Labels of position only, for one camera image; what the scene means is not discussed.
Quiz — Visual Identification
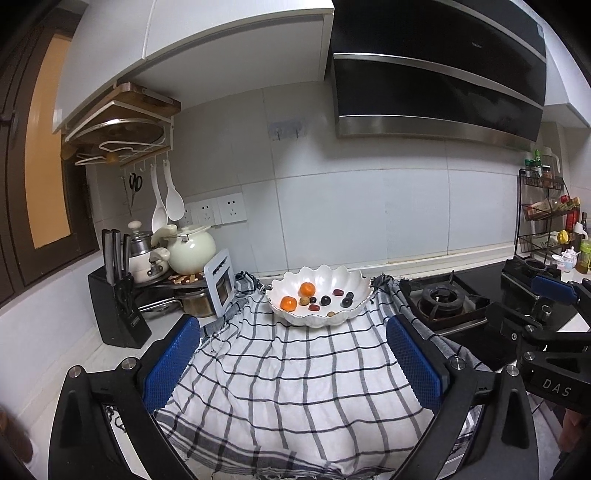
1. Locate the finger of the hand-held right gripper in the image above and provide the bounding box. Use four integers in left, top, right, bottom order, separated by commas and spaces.
485, 303, 556, 356
530, 274, 591, 308

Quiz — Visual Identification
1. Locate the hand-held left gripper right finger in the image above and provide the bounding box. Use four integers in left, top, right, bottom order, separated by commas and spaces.
385, 316, 541, 480

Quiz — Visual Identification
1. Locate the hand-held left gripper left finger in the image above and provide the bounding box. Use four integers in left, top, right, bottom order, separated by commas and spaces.
48, 315, 202, 480

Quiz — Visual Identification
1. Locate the white scalloped bowl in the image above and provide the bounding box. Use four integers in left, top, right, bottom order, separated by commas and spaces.
265, 264, 371, 327

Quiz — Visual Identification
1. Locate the white condiment jar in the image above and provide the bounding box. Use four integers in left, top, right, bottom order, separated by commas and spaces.
556, 247, 580, 273

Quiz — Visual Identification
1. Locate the black gas stove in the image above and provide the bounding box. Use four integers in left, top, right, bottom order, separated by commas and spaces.
399, 258, 591, 370

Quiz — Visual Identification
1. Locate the steel pan with lid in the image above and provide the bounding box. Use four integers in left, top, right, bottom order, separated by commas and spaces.
139, 298, 183, 315

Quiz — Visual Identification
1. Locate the steel stock pot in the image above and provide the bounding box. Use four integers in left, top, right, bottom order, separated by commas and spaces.
178, 290, 218, 318

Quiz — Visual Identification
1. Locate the black knife block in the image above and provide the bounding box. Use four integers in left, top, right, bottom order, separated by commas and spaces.
88, 268, 153, 349

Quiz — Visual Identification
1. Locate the small white pot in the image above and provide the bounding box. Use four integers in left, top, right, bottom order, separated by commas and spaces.
127, 247, 171, 283

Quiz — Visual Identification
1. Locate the black white checked cloth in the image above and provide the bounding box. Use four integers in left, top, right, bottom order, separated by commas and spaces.
104, 272, 490, 480

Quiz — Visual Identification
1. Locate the group of seasoning bottles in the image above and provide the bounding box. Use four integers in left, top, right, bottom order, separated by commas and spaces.
524, 147, 591, 250

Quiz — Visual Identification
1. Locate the set of steel knives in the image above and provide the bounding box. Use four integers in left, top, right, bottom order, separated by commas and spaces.
102, 228, 134, 287

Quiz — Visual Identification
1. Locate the steel pot with lid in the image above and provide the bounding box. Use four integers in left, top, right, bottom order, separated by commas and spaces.
127, 220, 153, 254

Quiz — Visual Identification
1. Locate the white rice paddle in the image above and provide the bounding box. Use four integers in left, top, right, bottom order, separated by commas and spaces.
164, 159, 185, 221

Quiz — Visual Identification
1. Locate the black range hood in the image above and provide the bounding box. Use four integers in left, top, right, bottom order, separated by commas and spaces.
329, 0, 548, 151

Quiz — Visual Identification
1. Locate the wooden cutting board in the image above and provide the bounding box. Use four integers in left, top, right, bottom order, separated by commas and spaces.
115, 83, 182, 116

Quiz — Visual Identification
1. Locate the black wire spice rack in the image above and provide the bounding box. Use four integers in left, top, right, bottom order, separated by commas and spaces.
515, 168, 578, 259

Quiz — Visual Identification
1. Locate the white shelf frame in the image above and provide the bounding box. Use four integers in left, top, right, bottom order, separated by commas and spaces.
204, 248, 237, 318

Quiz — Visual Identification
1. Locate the white wall outlet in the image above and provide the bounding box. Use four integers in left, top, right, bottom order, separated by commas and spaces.
191, 199, 220, 227
217, 194, 245, 225

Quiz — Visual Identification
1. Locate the white wall cabinet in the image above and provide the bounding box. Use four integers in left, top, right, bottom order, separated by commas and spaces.
53, 0, 335, 134
545, 28, 591, 130

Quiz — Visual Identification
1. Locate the white wire wall rack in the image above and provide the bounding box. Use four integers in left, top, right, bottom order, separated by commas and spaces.
62, 83, 176, 169

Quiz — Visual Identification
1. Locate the brown window frame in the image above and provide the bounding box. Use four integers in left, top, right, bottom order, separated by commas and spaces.
0, 18, 100, 305

